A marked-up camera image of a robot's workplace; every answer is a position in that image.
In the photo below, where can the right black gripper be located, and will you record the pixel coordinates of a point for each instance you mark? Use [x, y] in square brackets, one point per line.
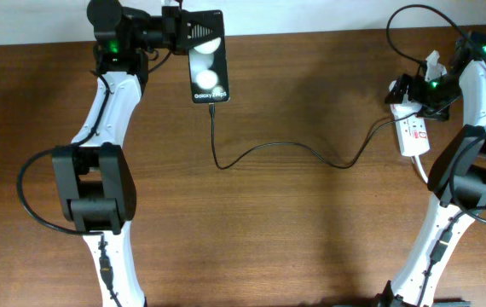
[439, 111]

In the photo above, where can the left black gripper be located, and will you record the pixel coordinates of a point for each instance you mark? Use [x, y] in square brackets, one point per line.
[177, 34]

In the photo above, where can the black smartphone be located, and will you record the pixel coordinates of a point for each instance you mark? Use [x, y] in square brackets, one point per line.
[208, 68]

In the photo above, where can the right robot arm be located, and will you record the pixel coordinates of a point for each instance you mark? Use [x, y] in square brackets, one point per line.
[457, 179]

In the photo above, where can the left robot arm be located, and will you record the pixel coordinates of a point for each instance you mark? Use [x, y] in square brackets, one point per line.
[95, 186]

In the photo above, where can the white power strip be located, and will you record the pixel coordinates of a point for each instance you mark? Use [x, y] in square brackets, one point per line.
[410, 129]

